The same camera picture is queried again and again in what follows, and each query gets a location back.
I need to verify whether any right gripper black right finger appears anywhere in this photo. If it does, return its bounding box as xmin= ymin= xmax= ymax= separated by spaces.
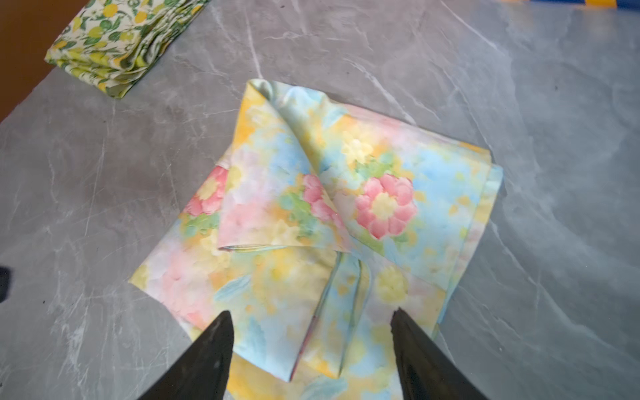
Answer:
xmin=391 ymin=308 xmax=487 ymax=400

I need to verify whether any lemon print skirt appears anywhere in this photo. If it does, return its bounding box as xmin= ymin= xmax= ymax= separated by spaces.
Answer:
xmin=45 ymin=0 xmax=208 ymax=98

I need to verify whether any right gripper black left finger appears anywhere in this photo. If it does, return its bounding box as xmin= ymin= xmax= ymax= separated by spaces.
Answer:
xmin=139 ymin=311 xmax=234 ymax=400

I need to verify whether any pastel floral skirt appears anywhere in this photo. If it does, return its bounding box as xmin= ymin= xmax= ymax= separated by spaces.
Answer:
xmin=131 ymin=79 xmax=503 ymax=399

